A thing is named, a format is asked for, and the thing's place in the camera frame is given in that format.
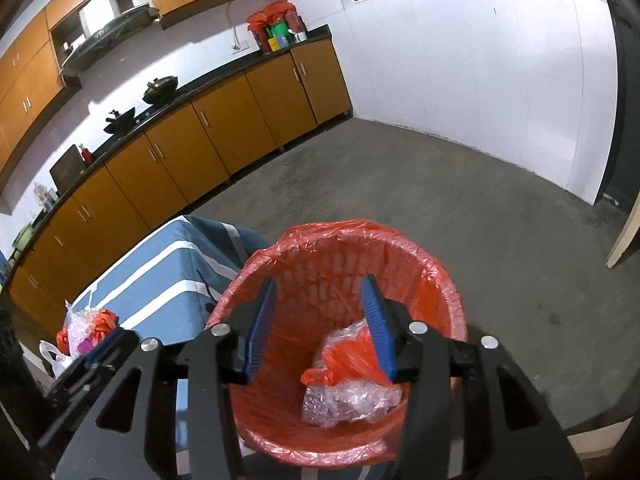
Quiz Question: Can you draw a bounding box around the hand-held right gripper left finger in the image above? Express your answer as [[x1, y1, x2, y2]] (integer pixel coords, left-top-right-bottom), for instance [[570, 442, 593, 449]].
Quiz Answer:
[[52, 277, 278, 480]]

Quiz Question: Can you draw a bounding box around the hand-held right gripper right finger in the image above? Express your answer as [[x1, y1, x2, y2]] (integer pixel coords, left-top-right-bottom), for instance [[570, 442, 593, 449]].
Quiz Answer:
[[361, 274, 583, 480]]

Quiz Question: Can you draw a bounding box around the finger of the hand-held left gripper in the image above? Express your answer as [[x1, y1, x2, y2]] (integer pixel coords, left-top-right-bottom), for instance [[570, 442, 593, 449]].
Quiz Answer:
[[44, 328, 141, 412]]

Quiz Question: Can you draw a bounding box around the red plastic bag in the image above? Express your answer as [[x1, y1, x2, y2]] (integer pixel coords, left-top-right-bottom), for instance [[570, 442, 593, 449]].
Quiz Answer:
[[247, 1, 298, 31], [300, 327, 386, 387], [56, 310, 118, 351]]

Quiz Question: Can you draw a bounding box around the clear bubble wrap bag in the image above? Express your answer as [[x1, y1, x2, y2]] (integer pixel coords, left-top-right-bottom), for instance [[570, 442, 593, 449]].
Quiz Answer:
[[65, 307, 121, 356]]

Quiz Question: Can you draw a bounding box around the white plastic bag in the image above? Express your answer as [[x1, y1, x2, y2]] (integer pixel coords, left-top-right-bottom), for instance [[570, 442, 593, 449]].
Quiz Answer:
[[39, 341, 71, 377]]

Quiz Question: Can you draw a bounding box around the orange plastic bin liner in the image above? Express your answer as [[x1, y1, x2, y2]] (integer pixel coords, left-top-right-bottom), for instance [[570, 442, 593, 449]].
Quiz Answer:
[[205, 219, 468, 468]]

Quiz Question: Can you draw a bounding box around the clear plastic bag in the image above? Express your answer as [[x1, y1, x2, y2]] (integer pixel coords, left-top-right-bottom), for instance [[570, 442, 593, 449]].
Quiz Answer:
[[301, 377, 405, 429]]

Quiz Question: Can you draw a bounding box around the red plastic lattice wastebasket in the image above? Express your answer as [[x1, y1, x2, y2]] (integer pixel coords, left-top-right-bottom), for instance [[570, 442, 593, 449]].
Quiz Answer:
[[205, 219, 468, 468]]

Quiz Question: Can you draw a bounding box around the green basin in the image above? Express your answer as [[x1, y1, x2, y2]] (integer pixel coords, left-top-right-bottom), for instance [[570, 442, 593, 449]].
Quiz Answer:
[[12, 225, 36, 253]]

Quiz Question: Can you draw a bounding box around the clear glass jar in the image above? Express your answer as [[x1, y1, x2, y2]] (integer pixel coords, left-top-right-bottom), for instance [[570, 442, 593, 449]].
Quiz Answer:
[[32, 182, 56, 208]]

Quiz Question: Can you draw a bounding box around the dark wooden cutting board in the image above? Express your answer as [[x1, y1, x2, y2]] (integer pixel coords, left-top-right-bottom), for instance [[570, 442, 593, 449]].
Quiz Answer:
[[50, 144, 87, 193]]

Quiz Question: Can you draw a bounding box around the row of wooden base cabinets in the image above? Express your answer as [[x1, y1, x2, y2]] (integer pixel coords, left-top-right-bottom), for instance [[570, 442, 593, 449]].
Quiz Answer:
[[5, 37, 353, 331]]

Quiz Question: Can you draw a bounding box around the black wok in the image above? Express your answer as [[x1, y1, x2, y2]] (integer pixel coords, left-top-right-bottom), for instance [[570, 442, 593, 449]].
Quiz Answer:
[[104, 107, 137, 136]]

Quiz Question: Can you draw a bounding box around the black kitchen countertop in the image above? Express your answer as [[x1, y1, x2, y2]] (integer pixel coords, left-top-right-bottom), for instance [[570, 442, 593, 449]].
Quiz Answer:
[[0, 25, 333, 286]]

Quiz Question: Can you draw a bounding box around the black pot with lid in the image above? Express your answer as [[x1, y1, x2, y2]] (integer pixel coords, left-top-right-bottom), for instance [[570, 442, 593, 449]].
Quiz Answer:
[[142, 75, 180, 106]]

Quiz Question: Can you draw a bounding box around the red plastic bag over bottles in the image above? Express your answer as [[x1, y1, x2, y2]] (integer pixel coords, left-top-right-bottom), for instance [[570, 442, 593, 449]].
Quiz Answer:
[[247, 1, 298, 31]]

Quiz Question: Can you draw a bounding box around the dark door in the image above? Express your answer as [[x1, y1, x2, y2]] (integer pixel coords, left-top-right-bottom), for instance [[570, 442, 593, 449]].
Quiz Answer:
[[595, 0, 640, 211]]

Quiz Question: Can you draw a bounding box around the steel range hood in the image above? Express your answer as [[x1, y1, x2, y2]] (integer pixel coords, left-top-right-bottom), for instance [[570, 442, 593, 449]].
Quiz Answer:
[[60, 0, 161, 78]]

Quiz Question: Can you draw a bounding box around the unpainted wooden frame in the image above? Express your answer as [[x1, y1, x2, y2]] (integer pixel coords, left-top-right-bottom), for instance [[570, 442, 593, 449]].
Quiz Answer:
[[605, 205, 640, 268]]

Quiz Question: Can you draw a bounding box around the white power cable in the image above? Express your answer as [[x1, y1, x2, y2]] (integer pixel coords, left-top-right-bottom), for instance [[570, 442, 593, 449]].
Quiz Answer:
[[227, 2, 241, 46]]

